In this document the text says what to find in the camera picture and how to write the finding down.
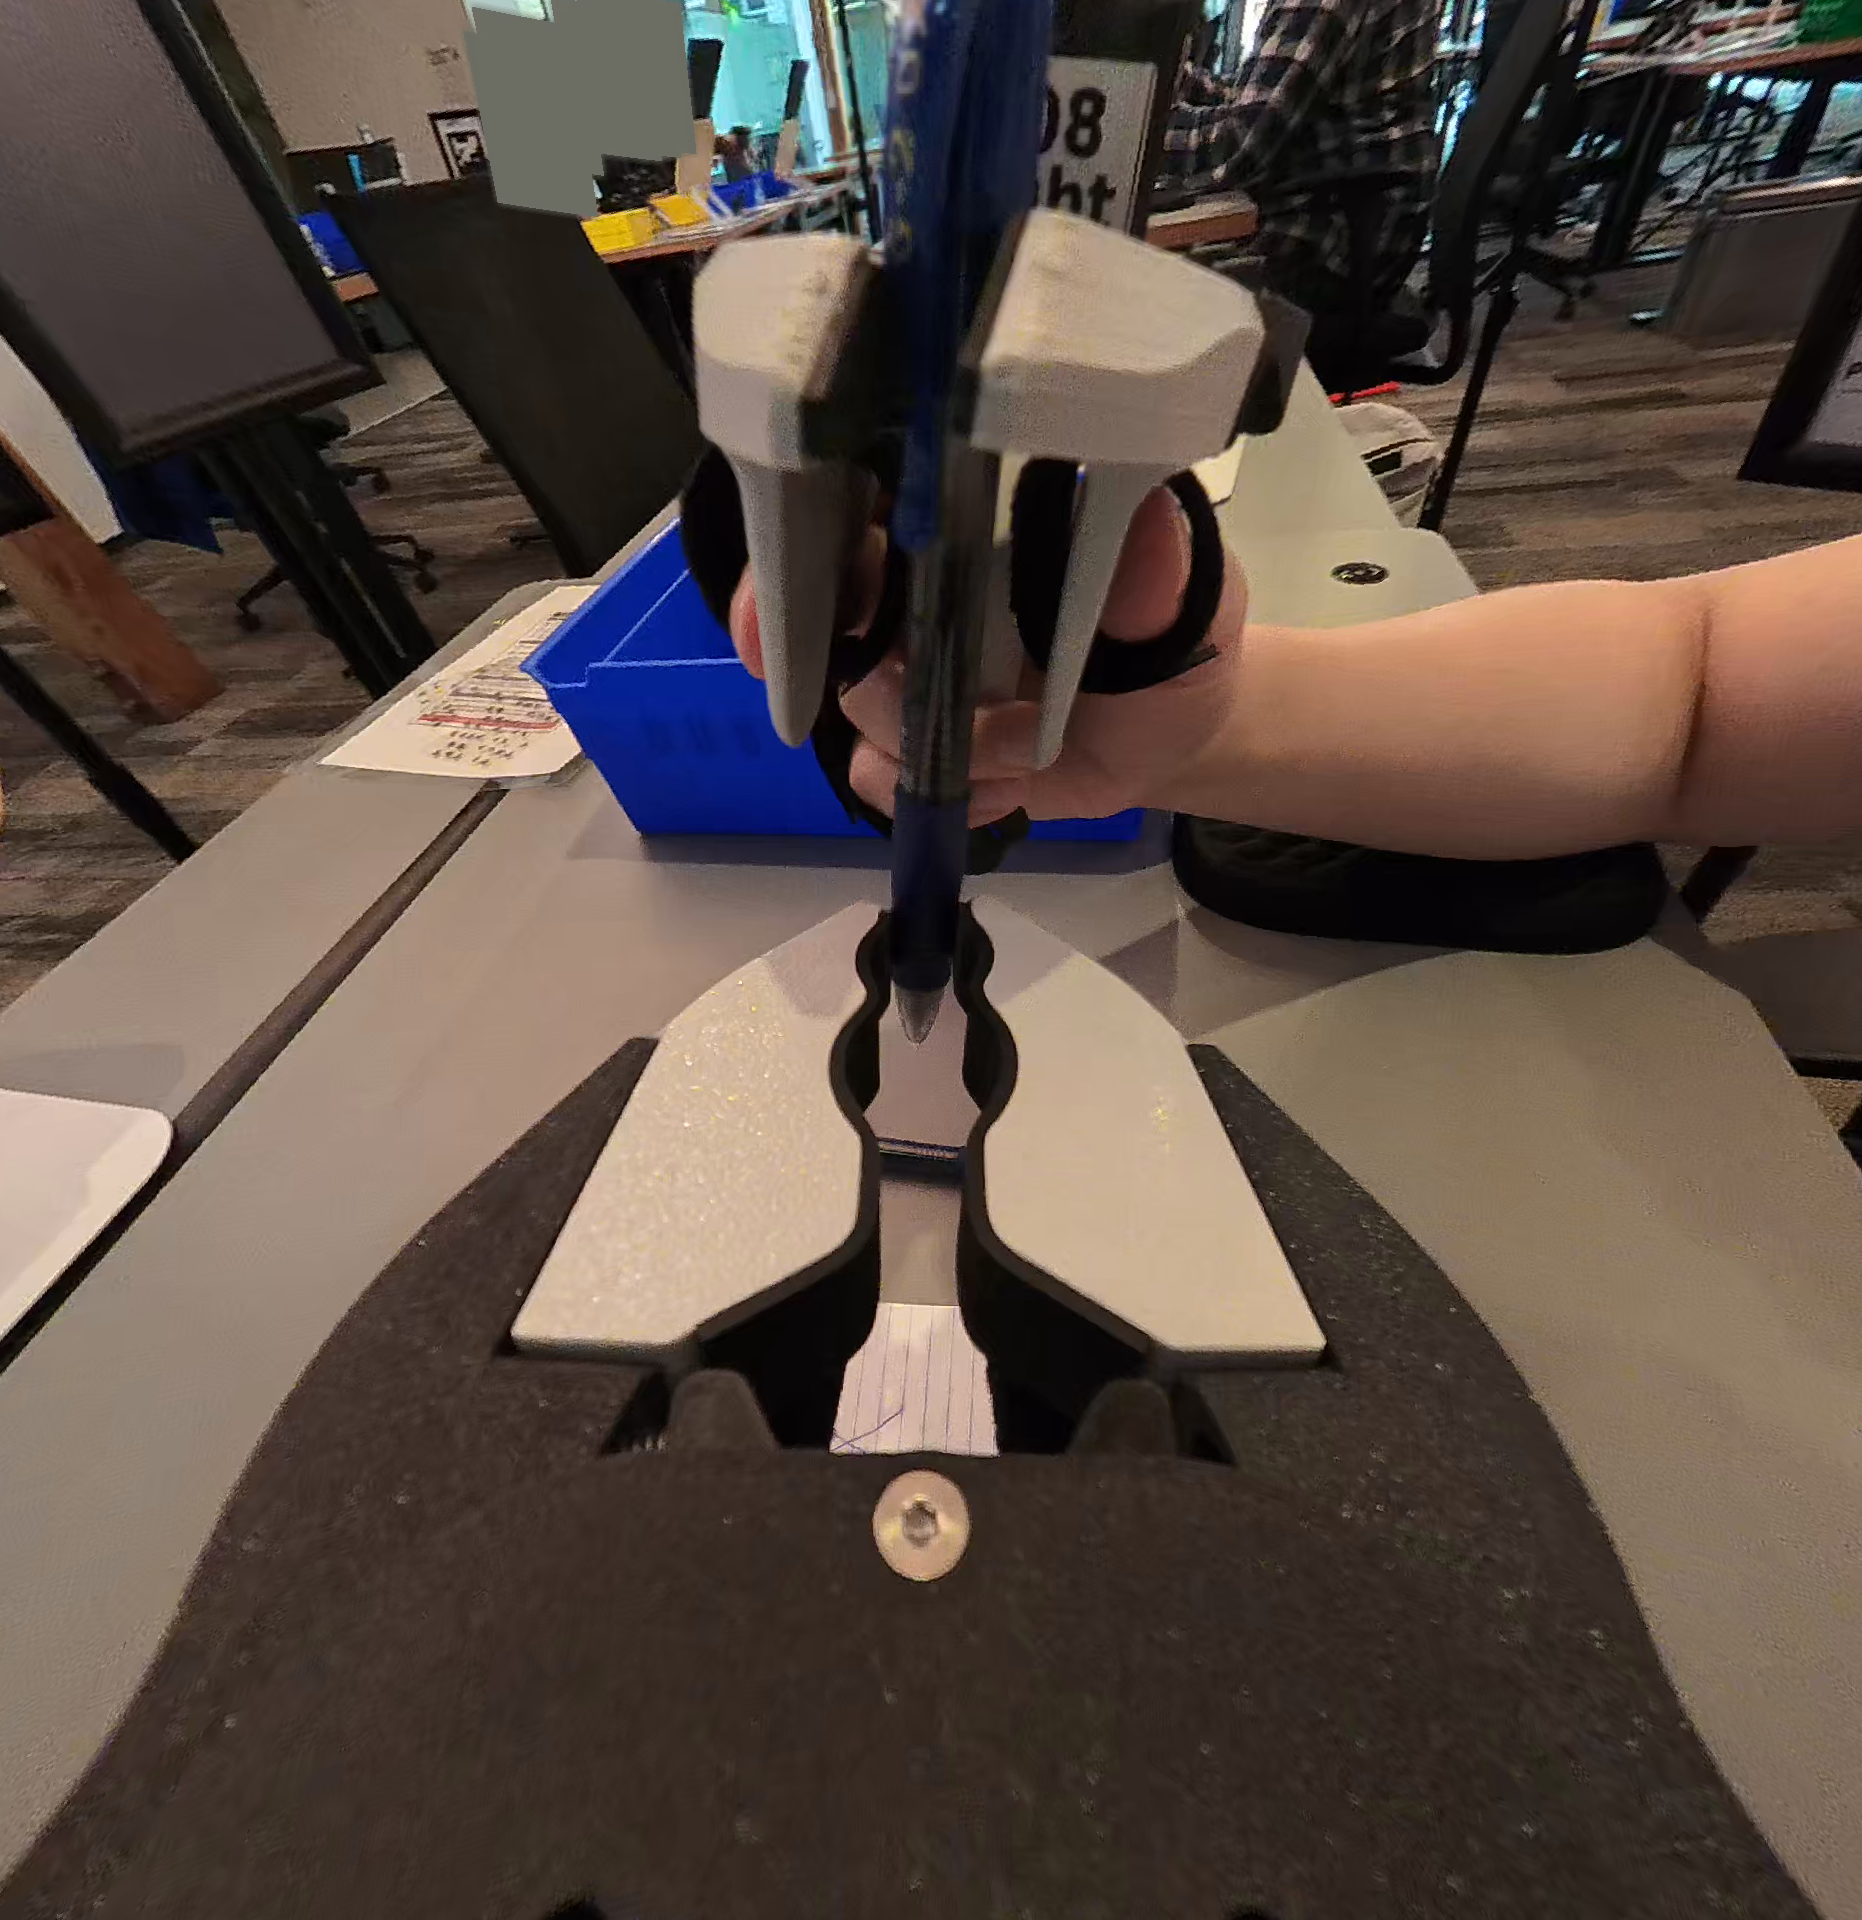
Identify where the blue cloth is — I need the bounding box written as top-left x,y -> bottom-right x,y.
97,447 -> 225,561

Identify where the black framed easel board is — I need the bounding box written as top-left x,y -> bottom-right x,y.
0,0 -> 387,470

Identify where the white lined notepad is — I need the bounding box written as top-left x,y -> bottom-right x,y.
830,1303 -> 1004,1458

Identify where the wooden beam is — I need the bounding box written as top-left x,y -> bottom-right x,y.
0,396 -> 225,725

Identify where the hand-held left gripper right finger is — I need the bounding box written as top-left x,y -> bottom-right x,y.
957,899 -> 1329,1369

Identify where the person's right forearm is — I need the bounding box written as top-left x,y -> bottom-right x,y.
1260,524 -> 1862,867

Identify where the grey cabinet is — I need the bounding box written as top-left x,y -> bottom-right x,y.
1666,173 -> 1862,357

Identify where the white printed paper sheet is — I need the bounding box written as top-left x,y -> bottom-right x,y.
322,584 -> 605,786

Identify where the black mesh chair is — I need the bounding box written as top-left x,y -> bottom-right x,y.
1172,809 -> 1675,955

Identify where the black framed sign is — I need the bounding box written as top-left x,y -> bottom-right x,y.
1738,193 -> 1862,498

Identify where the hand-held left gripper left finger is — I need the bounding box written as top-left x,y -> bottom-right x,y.
509,905 -> 886,1369

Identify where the white flat panel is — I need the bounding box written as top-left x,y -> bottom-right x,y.
0,1085 -> 176,1376

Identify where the wooden desk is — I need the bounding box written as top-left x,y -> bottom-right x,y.
1583,32 -> 1862,187

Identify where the blue plastic bin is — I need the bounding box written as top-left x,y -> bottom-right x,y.
523,519 -> 1150,839

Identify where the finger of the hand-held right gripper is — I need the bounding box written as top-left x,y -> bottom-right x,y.
690,230 -> 892,752
957,209 -> 1311,773

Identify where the person's right hand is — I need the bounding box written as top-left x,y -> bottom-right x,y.
727,478 -> 1266,828

